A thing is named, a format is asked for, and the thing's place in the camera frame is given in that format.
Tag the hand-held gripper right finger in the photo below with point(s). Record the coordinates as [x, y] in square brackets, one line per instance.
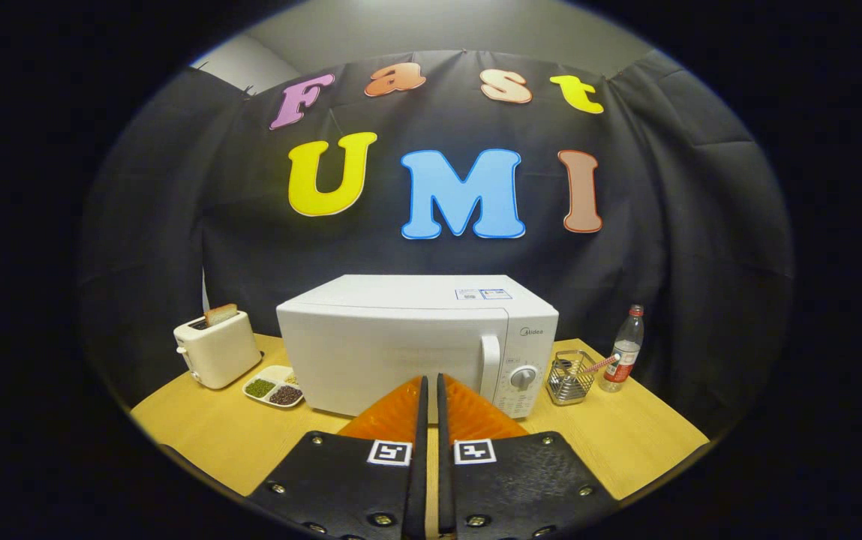
[446, 480]

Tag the white toaster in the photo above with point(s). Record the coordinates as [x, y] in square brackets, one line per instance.
[217, 352]

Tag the white microwave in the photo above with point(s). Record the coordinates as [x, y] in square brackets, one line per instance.
[385, 352]

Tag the toast slice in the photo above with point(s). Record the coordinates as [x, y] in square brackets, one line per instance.
[220, 313]

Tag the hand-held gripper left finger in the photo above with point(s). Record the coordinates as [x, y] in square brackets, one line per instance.
[419, 480]

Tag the red striped straw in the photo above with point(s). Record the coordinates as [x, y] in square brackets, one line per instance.
[602, 363]

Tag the clear plastic water bottle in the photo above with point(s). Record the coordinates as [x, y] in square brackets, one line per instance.
[623, 360]

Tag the white divided bean dish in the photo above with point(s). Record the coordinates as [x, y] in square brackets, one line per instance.
[265, 388]

